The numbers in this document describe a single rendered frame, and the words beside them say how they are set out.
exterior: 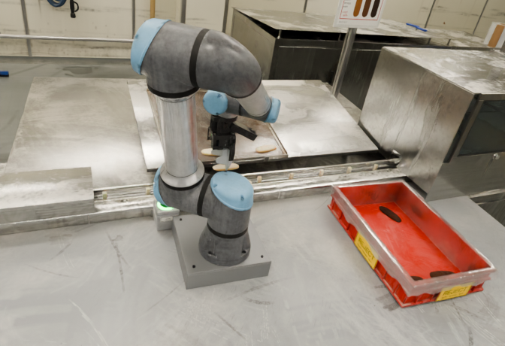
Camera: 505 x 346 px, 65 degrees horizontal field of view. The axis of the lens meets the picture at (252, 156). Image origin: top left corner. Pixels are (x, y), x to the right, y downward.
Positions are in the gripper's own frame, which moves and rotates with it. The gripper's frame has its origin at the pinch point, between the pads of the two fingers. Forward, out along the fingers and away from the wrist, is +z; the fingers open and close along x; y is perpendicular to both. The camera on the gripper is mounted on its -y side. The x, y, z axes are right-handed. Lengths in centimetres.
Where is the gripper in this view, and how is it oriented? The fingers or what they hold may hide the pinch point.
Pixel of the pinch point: (226, 163)
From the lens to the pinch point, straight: 142.9
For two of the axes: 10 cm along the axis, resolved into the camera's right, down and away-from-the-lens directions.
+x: 3.6, 5.3, -7.7
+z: -1.4, 8.4, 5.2
